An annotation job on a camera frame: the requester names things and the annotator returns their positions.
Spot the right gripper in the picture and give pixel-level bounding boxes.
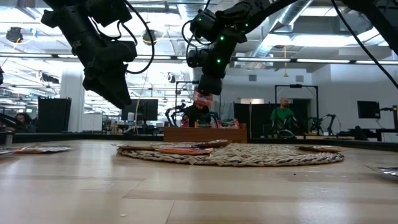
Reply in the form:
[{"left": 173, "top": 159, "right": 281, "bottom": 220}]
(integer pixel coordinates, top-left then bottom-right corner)
[{"left": 198, "top": 29, "right": 248, "bottom": 96}]

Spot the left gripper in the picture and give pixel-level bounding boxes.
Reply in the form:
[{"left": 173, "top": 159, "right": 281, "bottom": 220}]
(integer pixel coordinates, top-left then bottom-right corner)
[{"left": 67, "top": 26, "right": 133, "bottom": 110}]

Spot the red tea packet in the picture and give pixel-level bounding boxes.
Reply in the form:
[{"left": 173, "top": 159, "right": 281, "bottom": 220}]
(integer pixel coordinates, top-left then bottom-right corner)
[{"left": 216, "top": 118, "right": 241, "bottom": 129}]

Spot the person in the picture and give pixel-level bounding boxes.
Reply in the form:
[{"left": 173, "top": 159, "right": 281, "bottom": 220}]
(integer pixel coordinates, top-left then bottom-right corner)
[
  {"left": 14, "top": 112, "right": 35, "bottom": 133},
  {"left": 182, "top": 102, "right": 216, "bottom": 128},
  {"left": 269, "top": 96, "right": 296, "bottom": 133}
]

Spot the white pillar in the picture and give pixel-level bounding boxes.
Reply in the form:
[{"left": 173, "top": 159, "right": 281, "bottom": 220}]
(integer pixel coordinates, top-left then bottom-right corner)
[{"left": 60, "top": 62, "right": 85, "bottom": 133}]

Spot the black monitor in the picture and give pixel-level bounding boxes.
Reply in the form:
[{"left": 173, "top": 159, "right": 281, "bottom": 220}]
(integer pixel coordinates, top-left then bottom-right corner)
[
  {"left": 121, "top": 98, "right": 159, "bottom": 122},
  {"left": 356, "top": 100, "right": 381, "bottom": 119}
]

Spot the wooden organizer box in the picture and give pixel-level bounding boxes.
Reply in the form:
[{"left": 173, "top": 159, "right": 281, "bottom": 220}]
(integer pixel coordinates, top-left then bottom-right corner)
[{"left": 163, "top": 126, "right": 248, "bottom": 144}]

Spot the black ceiling lamp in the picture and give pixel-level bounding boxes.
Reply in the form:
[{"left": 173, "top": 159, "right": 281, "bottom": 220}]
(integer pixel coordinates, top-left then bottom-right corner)
[
  {"left": 6, "top": 27, "right": 24, "bottom": 44},
  {"left": 142, "top": 29, "right": 158, "bottom": 44}
]

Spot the black cabinet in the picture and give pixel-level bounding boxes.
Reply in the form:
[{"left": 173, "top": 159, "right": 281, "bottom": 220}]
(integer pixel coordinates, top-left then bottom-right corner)
[{"left": 37, "top": 96, "right": 72, "bottom": 133}]

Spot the yellow hanging pendant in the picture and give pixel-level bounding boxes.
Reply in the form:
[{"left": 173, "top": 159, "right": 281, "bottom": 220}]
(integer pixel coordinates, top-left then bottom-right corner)
[{"left": 282, "top": 46, "right": 289, "bottom": 78}]

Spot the round woven placemat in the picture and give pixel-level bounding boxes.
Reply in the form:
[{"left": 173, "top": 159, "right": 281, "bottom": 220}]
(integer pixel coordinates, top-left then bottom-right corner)
[{"left": 117, "top": 141, "right": 345, "bottom": 167}]

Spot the black desk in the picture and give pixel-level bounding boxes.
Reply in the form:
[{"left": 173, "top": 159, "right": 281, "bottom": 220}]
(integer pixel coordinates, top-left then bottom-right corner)
[{"left": 348, "top": 126, "right": 398, "bottom": 142}]

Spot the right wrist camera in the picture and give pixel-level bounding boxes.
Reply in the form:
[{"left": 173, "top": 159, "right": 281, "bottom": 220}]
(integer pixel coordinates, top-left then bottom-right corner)
[{"left": 186, "top": 48, "right": 210, "bottom": 68}]

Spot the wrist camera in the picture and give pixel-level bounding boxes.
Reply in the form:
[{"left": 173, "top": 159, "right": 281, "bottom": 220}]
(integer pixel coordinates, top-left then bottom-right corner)
[
  {"left": 186, "top": 48, "right": 210, "bottom": 68},
  {"left": 105, "top": 39, "right": 138, "bottom": 65}
]

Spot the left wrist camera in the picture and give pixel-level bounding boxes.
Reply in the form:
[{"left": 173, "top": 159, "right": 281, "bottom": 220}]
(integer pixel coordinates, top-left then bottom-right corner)
[{"left": 105, "top": 39, "right": 138, "bottom": 65}]

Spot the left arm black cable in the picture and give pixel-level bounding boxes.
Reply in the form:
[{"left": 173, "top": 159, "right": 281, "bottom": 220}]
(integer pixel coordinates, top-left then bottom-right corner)
[{"left": 116, "top": 0, "right": 156, "bottom": 75}]

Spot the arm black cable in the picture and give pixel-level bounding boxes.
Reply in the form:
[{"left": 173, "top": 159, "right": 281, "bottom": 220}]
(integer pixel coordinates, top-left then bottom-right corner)
[
  {"left": 330, "top": 0, "right": 398, "bottom": 90},
  {"left": 116, "top": 0, "right": 156, "bottom": 75}
]

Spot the black aluminium table frame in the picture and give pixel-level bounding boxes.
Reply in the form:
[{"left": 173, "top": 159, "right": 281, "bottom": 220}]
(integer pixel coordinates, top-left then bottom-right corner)
[{"left": 0, "top": 132, "right": 398, "bottom": 153}]

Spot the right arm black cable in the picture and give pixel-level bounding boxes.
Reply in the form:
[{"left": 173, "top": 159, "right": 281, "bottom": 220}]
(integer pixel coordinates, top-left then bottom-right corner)
[{"left": 330, "top": 0, "right": 398, "bottom": 90}]

